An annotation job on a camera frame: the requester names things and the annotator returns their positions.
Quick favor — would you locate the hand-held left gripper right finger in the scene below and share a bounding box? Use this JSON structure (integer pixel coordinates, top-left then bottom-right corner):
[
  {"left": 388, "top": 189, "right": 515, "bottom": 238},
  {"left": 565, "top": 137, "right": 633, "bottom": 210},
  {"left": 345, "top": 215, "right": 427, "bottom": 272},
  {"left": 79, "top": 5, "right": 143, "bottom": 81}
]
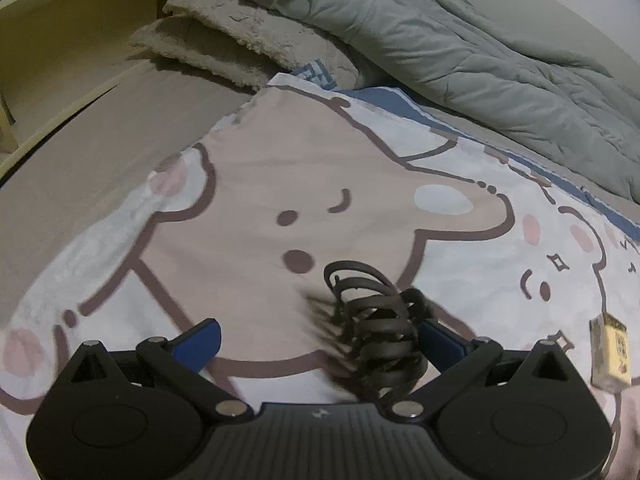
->
[{"left": 385, "top": 320, "right": 576, "bottom": 423}]

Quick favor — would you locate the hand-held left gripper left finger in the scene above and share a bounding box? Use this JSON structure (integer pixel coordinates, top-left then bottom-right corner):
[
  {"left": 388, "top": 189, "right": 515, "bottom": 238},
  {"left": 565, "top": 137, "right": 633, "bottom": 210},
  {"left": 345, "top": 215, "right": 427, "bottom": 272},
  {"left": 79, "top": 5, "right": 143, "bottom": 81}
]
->
[{"left": 65, "top": 318, "right": 253, "bottom": 423}]

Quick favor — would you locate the dark brown hair claw clip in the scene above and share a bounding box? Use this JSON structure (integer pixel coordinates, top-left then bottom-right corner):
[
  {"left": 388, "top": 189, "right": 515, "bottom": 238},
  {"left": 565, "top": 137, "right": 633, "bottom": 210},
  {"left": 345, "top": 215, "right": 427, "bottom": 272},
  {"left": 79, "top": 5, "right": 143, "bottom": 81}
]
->
[{"left": 300, "top": 260, "right": 442, "bottom": 407}]

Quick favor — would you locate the small yellow box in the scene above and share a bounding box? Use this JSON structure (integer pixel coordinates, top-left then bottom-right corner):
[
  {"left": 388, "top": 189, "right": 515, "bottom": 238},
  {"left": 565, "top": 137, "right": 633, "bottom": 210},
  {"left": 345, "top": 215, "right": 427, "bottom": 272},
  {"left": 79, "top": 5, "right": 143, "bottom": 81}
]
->
[{"left": 589, "top": 312, "right": 632, "bottom": 392}]

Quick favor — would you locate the bear printed blanket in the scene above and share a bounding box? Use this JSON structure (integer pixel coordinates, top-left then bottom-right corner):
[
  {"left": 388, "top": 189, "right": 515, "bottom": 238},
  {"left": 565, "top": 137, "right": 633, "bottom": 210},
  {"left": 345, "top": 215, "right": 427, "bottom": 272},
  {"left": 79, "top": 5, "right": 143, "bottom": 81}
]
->
[{"left": 0, "top": 72, "right": 640, "bottom": 480}]

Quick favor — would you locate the beige bed sheet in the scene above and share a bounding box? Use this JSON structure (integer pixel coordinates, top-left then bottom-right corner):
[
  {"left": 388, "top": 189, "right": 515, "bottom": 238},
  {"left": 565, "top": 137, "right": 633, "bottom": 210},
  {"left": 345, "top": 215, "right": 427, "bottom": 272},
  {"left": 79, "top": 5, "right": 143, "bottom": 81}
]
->
[{"left": 0, "top": 57, "right": 640, "bottom": 341}]

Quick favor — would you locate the grey duvet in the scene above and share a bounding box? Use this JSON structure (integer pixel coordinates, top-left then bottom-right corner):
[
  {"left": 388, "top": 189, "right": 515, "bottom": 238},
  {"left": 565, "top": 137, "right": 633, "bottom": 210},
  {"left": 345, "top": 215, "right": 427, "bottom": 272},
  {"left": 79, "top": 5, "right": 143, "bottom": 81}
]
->
[{"left": 240, "top": 0, "right": 640, "bottom": 206}]

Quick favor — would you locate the beige fluffy blanket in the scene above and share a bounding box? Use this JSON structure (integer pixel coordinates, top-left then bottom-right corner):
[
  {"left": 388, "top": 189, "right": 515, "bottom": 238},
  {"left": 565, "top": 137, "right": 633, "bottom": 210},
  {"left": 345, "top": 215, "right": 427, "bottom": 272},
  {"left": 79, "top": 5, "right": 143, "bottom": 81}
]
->
[{"left": 129, "top": 0, "right": 362, "bottom": 95}]

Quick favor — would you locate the light wooden bedside furniture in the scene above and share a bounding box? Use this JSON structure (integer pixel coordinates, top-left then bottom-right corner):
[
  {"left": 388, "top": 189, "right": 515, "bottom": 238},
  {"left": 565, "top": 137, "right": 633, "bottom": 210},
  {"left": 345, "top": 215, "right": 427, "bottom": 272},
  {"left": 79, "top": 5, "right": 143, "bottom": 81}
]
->
[{"left": 0, "top": 0, "right": 237, "bottom": 178}]

